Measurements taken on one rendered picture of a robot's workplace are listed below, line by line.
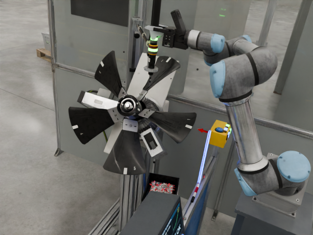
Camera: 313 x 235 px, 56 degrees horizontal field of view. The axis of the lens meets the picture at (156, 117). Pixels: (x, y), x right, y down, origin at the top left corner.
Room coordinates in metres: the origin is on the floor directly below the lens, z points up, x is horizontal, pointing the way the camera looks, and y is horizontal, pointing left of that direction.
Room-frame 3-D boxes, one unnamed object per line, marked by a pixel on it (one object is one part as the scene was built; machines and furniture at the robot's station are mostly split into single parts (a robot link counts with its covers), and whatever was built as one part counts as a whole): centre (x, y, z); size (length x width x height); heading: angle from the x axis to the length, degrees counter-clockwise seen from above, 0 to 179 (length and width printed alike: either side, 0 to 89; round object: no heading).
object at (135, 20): (2.00, 0.20, 1.52); 0.10 x 0.07 x 0.09; 14
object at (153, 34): (1.37, 0.06, 1.61); 0.09 x 0.03 x 0.06; 79
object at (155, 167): (1.95, -0.04, 0.42); 0.04 x 0.04 x 0.83; 69
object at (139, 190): (1.75, 0.06, 0.58); 0.09 x 0.05 x 1.15; 69
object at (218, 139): (1.54, -0.39, 1.02); 0.16 x 0.10 x 0.11; 159
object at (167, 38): (1.35, -0.05, 1.61); 0.12 x 0.08 x 0.09; 69
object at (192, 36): (1.33, -0.13, 1.62); 0.08 x 0.05 x 0.08; 159
